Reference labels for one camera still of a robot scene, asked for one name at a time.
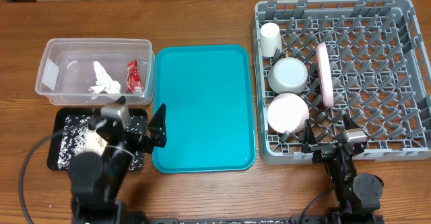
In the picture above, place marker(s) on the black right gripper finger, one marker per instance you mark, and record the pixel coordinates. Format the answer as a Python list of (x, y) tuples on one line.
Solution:
[(309, 138), (348, 123)]

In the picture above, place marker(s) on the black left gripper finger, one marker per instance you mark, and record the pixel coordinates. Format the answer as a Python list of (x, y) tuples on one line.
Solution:
[(157, 127), (120, 101)]

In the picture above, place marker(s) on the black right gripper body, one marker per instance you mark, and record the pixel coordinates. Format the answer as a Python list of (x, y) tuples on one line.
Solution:
[(324, 150)]

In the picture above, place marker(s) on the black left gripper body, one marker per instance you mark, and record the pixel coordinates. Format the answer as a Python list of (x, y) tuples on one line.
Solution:
[(138, 141)]

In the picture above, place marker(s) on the red snack wrapper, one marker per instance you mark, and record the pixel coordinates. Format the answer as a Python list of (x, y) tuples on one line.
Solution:
[(133, 81)]

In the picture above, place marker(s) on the white napkin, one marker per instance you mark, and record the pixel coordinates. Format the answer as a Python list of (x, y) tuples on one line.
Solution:
[(104, 82)]

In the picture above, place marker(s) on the pink bowl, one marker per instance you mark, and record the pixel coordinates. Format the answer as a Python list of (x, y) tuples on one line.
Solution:
[(287, 113)]

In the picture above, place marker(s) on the white pink-rimmed plate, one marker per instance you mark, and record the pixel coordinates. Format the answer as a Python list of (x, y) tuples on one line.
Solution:
[(324, 72)]

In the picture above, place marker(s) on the white bowl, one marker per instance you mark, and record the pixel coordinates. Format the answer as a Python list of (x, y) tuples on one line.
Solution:
[(288, 75)]

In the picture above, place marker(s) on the white paper cup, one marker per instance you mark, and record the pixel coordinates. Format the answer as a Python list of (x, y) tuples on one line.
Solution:
[(270, 39)]

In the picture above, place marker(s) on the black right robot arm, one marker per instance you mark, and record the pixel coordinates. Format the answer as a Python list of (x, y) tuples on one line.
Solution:
[(358, 195)]

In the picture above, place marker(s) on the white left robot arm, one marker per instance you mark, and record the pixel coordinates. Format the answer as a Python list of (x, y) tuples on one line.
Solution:
[(96, 179)]

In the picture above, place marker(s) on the clear plastic waste bin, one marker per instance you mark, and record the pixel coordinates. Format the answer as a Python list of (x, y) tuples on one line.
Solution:
[(66, 70)]

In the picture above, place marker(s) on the pile of white rice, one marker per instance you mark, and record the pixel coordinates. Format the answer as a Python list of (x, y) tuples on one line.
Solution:
[(83, 139)]

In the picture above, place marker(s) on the teal plastic tray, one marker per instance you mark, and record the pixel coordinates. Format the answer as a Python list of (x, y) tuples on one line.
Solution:
[(209, 109)]

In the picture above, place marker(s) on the grey plastic dish rack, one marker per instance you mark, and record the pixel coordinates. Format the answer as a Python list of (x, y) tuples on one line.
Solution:
[(380, 74)]

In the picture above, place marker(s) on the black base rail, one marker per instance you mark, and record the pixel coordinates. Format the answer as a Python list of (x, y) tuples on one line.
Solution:
[(252, 220)]

